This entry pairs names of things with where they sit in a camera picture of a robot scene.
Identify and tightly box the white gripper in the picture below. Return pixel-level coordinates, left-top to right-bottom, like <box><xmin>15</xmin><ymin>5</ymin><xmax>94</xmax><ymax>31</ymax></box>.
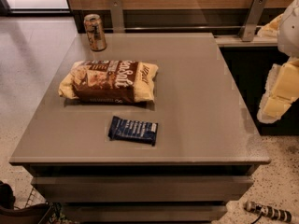
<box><xmin>257</xmin><ymin>0</ymin><xmax>299</xmax><ymax>124</ymax></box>

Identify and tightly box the blue rxbar blueberry bar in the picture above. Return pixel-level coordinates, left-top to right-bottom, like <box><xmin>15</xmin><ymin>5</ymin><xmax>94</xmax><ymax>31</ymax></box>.
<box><xmin>108</xmin><ymin>116</ymin><xmax>158</xmax><ymax>146</ymax></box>

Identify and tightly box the brown sea salt chip bag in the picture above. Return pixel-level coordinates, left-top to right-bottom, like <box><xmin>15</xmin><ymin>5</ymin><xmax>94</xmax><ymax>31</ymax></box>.
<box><xmin>58</xmin><ymin>61</ymin><xmax>158</xmax><ymax>104</ymax></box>

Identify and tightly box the orange soda can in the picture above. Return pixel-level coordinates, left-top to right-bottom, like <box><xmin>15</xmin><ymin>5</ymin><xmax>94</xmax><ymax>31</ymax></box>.
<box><xmin>84</xmin><ymin>14</ymin><xmax>107</xmax><ymax>51</ymax></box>

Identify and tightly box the upper grey drawer front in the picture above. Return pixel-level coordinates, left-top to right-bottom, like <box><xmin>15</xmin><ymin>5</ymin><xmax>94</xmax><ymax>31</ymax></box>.
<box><xmin>32</xmin><ymin>176</ymin><xmax>253</xmax><ymax>203</ymax></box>

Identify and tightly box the grey drawer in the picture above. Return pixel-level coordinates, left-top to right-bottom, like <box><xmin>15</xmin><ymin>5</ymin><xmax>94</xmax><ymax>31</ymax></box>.
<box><xmin>32</xmin><ymin>176</ymin><xmax>253</xmax><ymax>203</ymax></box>
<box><xmin>64</xmin><ymin>205</ymin><xmax>227</xmax><ymax>222</ymax></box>

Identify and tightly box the lower grey drawer front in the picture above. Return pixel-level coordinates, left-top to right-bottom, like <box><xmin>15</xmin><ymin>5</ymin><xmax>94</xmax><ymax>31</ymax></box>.
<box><xmin>64</xmin><ymin>205</ymin><xmax>227</xmax><ymax>222</ymax></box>

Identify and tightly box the right metal bracket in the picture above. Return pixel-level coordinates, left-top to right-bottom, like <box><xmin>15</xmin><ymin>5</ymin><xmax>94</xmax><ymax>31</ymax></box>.
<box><xmin>239</xmin><ymin>0</ymin><xmax>267</xmax><ymax>42</ymax></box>

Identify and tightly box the metal bracket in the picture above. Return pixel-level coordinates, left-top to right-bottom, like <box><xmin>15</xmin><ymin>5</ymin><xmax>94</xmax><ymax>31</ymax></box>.
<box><xmin>239</xmin><ymin>0</ymin><xmax>267</xmax><ymax>42</ymax></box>
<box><xmin>108</xmin><ymin>0</ymin><xmax>125</xmax><ymax>33</ymax></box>

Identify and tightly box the black white striped handle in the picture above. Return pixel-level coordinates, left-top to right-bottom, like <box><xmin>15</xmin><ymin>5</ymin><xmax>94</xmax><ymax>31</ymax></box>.
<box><xmin>243</xmin><ymin>201</ymin><xmax>299</xmax><ymax>224</ymax></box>

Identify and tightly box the left metal bracket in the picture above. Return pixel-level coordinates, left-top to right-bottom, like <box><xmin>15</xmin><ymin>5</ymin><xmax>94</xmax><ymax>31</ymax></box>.
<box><xmin>108</xmin><ymin>0</ymin><xmax>125</xmax><ymax>33</ymax></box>

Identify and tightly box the horizontal metal rail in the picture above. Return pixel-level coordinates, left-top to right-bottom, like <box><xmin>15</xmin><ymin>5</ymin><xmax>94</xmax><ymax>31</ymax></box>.
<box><xmin>104</xmin><ymin>24</ymin><xmax>263</xmax><ymax>32</ymax></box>

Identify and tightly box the wire basket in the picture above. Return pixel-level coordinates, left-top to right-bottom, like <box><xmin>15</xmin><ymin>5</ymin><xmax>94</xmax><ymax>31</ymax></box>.
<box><xmin>25</xmin><ymin>188</ymin><xmax>69</xmax><ymax>224</ymax></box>

